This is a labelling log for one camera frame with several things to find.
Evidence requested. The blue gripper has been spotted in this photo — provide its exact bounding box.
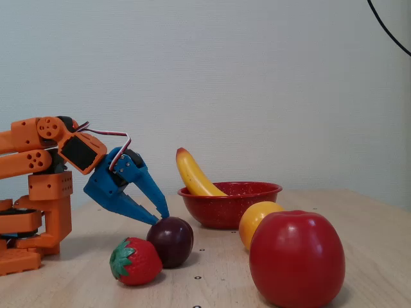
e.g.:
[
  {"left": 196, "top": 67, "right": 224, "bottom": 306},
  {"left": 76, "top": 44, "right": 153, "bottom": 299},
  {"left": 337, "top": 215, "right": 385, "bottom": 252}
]
[{"left": 83, "top": 146, "right": 170, "bottom": 226}]

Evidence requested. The yellow toy banana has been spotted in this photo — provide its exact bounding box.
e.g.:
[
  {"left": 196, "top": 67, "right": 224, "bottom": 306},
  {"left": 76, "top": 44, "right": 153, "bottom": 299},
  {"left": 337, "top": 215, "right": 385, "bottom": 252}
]
[{"left": 175, "top": 147, "right": 229, "bottom": 197}]

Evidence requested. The red speckled bowl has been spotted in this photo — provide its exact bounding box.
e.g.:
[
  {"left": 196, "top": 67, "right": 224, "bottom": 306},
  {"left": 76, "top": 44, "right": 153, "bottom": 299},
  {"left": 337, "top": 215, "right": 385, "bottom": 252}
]
[{"left": 177, "top": 181, "right": 283, "bottom": 230}]

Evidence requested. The dark purple toy plum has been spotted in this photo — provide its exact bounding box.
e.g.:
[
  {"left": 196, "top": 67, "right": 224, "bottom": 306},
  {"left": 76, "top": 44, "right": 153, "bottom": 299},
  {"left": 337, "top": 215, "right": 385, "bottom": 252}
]
[{"left": 146, "top": 216, "right": 195, "bottom": 270}]

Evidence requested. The red toy strawberry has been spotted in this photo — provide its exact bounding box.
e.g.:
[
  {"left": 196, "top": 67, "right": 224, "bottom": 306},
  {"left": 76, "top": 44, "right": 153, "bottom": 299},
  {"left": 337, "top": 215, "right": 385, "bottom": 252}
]
[{"left": 109, "top": 237, "right": 163, "bottom": 286}]

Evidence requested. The toy orange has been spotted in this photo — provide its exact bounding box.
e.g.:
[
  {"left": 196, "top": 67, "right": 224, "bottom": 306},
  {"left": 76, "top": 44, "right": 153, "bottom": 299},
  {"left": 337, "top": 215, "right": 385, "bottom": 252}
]
[{"left": 238, "top": 201, "right": 286, "bottom": 252}]

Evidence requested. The red toy apple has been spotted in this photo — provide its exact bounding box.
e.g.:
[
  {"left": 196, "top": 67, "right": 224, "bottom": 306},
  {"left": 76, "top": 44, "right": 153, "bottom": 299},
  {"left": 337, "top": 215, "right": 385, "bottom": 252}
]
[{"left": 249, "top": 210, "right": 347, "bottom": 308}]

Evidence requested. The red white black servo wire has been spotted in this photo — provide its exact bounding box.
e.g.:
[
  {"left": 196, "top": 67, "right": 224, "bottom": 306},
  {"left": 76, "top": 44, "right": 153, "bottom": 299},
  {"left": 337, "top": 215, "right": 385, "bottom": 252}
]
[{"left": 72, "top": 121, "right": 132, "bottom": 171}]

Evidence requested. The black hanging cable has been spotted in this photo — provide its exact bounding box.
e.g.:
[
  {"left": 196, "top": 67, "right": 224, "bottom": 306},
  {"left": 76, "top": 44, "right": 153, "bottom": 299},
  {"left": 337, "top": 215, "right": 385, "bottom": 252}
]
[{"left": 367, "top": 0, "right": 411, "bottom": 58}]

